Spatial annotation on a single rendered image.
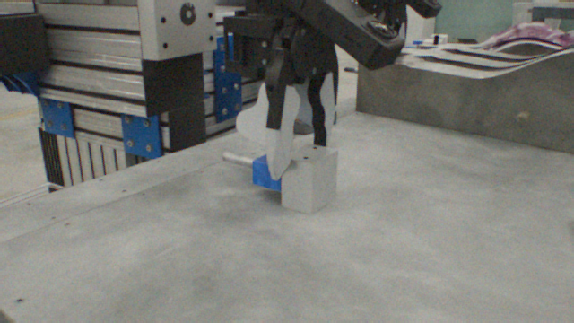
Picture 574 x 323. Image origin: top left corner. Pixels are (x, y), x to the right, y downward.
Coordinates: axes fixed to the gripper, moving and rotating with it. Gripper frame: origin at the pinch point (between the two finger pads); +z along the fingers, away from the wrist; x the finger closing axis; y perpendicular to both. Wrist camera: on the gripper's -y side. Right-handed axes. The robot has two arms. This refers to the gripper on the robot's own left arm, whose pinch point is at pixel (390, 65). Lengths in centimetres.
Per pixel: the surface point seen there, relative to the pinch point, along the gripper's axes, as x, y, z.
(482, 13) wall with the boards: -685, 203, 37
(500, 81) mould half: 20.3, -27.1, -3.6
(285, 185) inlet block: 57, -18, 2
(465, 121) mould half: 20.2, -23.1, 2.9
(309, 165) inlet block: 57, -21, -1
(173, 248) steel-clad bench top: 69, -16, 5
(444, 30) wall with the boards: -676, 255, 63
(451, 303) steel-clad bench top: 62, -37, 5
